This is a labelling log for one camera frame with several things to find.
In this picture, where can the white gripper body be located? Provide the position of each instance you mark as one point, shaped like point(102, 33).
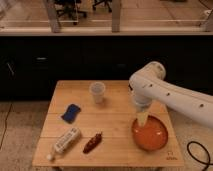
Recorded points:
point(140, 102)

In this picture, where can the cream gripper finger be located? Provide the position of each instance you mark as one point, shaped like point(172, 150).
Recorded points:
point(142, 118)

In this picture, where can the dark red dried pepper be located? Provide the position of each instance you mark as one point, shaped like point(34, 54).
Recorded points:
point(92, 143)

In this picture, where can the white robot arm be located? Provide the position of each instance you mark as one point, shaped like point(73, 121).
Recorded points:
point(148, 84)

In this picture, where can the orange ceramic bowl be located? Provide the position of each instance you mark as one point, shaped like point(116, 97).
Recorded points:
point(150, 137)

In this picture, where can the clear plastic cup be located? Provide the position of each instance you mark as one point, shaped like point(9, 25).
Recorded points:
point(97, 90)

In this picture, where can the wooden table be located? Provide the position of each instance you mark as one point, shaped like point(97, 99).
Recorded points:
point(112, 119)

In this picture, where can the blue sponge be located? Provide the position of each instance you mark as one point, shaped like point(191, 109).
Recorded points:
point(71, 113)

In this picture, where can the white tube bottle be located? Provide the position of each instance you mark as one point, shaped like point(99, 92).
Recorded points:
point(64, 142)

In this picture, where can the black cabinet front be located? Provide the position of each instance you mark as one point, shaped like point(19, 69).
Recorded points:
point(30, 66)

